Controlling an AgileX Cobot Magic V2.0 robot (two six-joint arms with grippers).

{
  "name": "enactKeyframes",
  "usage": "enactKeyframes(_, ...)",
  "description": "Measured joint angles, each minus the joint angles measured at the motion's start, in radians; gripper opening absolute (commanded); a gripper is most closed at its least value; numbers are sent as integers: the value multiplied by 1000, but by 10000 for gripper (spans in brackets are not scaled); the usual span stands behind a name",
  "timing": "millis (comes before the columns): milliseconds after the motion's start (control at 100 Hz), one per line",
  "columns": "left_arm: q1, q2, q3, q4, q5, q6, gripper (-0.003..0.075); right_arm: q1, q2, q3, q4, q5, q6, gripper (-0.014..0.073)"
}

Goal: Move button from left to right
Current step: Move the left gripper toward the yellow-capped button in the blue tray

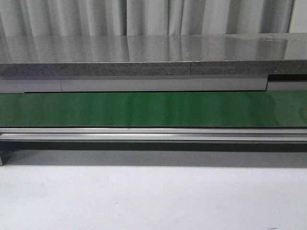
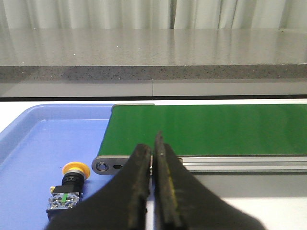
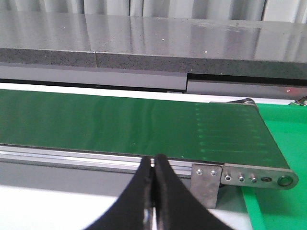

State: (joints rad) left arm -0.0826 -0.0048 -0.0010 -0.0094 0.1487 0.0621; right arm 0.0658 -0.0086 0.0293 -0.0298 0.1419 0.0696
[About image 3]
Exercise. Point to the green conveyor belt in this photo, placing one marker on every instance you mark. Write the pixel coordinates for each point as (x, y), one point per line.
(218, 132)

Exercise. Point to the white curtain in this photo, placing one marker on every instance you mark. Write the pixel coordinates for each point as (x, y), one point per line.
(294, 11)

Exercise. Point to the small wired sensor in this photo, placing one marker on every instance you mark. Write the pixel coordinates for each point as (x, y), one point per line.
(300, 102)

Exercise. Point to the aluminium conveyor frame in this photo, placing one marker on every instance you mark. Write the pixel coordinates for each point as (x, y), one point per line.
(232, 174)

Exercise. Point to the steel conveyor support bracket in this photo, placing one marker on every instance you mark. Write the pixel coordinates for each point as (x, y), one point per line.
(205, 182)

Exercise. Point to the grey stone counter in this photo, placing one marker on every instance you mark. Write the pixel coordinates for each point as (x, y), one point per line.
(228, 57)

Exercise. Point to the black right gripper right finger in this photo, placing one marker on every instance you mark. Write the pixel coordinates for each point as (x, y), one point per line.
(176, 207)

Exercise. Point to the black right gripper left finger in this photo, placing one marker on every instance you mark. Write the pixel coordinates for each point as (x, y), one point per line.
(133, 208)

